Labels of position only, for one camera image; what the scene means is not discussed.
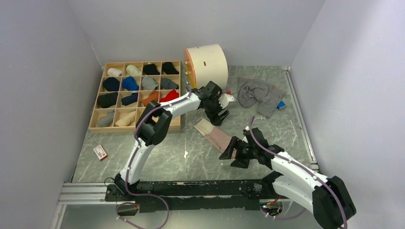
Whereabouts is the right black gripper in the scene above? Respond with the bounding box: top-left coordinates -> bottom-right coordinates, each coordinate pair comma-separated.
219,136 -> 257,168

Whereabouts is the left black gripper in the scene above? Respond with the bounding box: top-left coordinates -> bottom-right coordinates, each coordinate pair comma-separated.
205,96 -> 229,127

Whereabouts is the pink beige underwear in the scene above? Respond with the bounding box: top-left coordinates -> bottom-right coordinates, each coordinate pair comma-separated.
194,119 -> 231,154

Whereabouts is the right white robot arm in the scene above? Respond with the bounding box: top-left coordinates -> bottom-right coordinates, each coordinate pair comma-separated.
219,128 -> 357,229

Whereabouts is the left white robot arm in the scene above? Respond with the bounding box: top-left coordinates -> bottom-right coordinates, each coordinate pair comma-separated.
114,81 -> 235,200

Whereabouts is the grey striped underwear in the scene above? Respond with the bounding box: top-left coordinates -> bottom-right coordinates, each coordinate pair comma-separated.
237,77 -> 286,118

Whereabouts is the red rolled sock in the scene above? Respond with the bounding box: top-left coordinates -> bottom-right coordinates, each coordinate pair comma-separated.
160,90 -> 180,103

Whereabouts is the cream cylindrical drum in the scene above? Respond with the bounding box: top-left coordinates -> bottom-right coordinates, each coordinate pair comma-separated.
184,44 -> 228,90

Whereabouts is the striped dark rolled sock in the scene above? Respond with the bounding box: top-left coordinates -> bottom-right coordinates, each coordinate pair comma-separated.
160,78 -> 180,90

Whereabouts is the blue small object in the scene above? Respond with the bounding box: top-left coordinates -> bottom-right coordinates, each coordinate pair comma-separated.
277,101 -> 286,110

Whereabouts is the orange rolled sock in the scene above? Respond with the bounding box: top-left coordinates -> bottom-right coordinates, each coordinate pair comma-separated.
141,90 -> 159,107

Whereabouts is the black rolled sock right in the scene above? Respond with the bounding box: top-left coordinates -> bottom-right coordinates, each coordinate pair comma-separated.
161,62 -> 179,75

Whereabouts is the dark navy rolled sock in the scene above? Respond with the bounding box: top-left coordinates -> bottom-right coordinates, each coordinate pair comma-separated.
121,93 -> 139,106

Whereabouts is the blue rolled sock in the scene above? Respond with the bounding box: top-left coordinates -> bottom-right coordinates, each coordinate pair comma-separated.
122,76 -> 139,91

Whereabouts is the wooden compartment tray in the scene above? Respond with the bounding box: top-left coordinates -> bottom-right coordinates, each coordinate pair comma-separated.
88,61 -> 181,133

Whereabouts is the cream rolled sock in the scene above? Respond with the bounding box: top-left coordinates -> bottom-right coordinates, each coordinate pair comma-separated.
126,64 -> 142,76

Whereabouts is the light grey rolled sock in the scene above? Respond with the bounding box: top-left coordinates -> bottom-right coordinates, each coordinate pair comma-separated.
96,110 -> 115,127

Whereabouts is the black ribbed rolled sock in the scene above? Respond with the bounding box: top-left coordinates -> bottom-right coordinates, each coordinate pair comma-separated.
96,92 -> 118,108

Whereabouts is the white rolled sock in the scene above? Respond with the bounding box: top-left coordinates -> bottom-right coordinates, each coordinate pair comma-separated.
107,68 -> 122,77

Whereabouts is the red white small card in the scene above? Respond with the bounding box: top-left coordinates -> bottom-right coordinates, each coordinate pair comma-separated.
93,145 -> 108,161

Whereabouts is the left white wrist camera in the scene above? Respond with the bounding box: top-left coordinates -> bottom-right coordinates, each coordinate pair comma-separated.
219,90 -> 235,109

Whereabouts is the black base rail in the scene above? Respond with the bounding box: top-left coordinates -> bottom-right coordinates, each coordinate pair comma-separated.
105,179 -> 277,213

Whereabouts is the aluminium frame rail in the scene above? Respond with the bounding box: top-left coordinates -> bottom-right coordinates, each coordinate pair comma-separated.
50,181 -> 345,229

